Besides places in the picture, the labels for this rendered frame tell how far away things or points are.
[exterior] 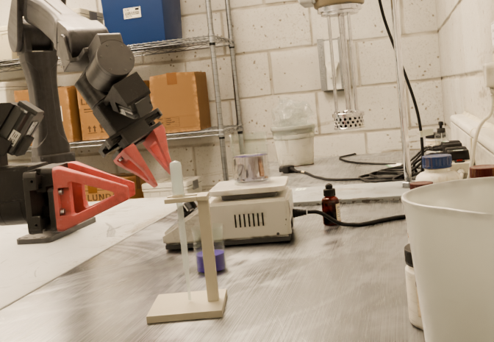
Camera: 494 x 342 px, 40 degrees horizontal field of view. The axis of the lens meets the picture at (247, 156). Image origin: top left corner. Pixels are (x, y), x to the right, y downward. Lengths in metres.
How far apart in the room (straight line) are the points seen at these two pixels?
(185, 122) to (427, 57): 1.21
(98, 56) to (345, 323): 0.54
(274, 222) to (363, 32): 2.49
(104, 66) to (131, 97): 0.06
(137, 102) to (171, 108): 2.28
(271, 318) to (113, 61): 0.48
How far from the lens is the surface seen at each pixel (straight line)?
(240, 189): 1.04
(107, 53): 1.02
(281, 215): 1.04
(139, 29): 3.36
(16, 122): 0.76
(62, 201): 0.74
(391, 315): 0.70
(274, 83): 3.50
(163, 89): 3.27
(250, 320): 0.71
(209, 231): 0.74
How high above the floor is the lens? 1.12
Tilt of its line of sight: 5 degrees down
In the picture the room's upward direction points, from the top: 6 degrees counter-clockwise
